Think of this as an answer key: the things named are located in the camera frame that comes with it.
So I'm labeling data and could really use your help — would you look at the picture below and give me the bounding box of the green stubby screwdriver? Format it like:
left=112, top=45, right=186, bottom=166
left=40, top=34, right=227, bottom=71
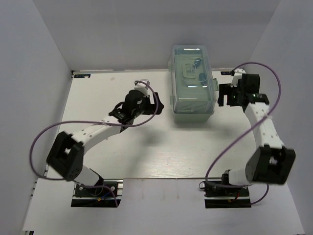
left=199, top=72, right=207, bottom=86
left=194, top=58, right=202, bottom=68

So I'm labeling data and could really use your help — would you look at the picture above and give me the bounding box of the green plastic toolbox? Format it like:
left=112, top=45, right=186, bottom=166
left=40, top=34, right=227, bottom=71
left=169, top=45, right=218, bottom=123

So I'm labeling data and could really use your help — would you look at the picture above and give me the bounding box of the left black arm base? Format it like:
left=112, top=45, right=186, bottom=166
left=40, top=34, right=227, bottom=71
left=71, top=180, right=123, bottom=208

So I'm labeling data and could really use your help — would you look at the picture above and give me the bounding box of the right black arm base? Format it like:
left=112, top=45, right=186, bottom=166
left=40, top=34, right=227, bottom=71
left=199, top=181, right=251, bottom=209

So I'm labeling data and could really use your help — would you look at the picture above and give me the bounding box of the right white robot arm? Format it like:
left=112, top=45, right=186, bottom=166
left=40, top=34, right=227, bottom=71
left=218, top=71, right=296, bottom=195

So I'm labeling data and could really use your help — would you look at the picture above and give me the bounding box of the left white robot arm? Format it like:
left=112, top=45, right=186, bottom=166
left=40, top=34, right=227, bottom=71
left=46, top=90, right=164, bottom=195

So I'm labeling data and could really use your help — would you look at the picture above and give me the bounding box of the right blue corner label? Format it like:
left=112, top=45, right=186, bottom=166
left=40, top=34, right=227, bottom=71
left=221, top=71, right=231, bottom=75

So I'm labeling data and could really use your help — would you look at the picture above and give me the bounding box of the blue corner label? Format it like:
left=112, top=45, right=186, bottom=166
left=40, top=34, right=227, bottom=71
left=73, top=74, right=91, bottom=78
left=221, top=71, right=231, bottom=75

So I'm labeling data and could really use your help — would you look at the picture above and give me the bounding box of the left blue corner label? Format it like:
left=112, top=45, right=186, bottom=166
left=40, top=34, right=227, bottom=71
left=73, top=74, right=91, bottom=78

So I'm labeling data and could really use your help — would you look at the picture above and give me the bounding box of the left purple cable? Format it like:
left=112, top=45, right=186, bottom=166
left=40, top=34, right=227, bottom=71
left=30, top=80, right=159, bottom=208

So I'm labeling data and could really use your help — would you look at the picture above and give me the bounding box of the purple cable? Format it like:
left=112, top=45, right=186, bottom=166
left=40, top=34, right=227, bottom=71
left=30, top=80, right=159, bottom=208
left=205, top=62, right=282, bottom=205

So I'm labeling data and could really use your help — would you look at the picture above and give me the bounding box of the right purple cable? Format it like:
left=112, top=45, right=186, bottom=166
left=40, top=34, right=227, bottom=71
left=205, top=62, right=282, bottom=205

